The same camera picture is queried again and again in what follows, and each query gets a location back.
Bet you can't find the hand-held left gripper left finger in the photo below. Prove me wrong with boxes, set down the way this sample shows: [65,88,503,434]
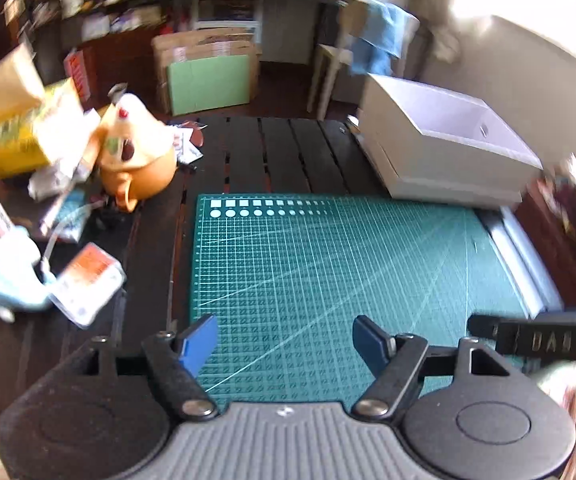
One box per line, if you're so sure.
[48,314,219,421]

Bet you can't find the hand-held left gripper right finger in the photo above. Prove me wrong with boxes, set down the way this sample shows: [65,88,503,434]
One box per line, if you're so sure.
[352,315,513,420]

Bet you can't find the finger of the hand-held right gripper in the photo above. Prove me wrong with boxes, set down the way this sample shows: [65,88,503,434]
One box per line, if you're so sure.
[468,314,499,344]

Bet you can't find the white cardboard box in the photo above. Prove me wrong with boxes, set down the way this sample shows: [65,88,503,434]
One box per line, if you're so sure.
[358,74,543,207]

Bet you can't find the green cutting mat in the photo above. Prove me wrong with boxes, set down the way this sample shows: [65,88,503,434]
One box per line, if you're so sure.
[189,192,531,403]

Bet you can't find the dark red wooden cabinet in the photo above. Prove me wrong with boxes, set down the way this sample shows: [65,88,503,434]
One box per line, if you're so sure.
[515,175,576,311]

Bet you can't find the orange and white medicine packet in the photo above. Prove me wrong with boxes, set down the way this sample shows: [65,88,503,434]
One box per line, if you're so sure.
[50,242,125,328]

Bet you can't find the orange chick-shaped pot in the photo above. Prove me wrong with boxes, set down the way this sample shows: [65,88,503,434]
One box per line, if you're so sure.
[95,92,177,213]

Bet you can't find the pile of small printed packets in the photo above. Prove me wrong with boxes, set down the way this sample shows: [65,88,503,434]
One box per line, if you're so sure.
[170,122,203,165]

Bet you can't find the light blue face mask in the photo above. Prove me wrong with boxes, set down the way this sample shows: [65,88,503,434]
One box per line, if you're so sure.
[0,227,54,318]

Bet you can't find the crumpled white paper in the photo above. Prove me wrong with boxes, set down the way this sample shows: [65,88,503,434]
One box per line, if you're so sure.
[28,160,99,201]

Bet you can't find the green board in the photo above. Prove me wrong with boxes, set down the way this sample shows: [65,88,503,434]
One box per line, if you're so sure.
[167,55,251,117]

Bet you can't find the yellow tissue box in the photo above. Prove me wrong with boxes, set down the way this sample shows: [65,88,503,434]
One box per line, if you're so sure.
[0,42,86,178]

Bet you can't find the white chair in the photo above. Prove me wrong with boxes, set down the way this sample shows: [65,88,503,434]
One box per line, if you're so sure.
[308,0,419,113]

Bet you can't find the red sign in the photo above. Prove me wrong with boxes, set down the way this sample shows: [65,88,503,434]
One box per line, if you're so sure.
[64,49,94,106]

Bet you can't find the flattened cardboard boxes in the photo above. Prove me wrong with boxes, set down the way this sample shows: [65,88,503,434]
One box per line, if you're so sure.
[152,30,261,115]

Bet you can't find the blue towel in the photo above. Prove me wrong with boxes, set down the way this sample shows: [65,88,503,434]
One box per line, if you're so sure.
[350,0,409,77]

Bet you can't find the cluttered dark wooden shelf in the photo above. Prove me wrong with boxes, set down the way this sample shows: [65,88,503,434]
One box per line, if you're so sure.
[3,0,179,91]

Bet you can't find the white under-desk rack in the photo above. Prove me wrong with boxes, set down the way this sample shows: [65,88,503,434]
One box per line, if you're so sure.
[190,0,261,31]

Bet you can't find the white cable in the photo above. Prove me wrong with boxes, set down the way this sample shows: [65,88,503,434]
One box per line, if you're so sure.
[40,200,104,281]

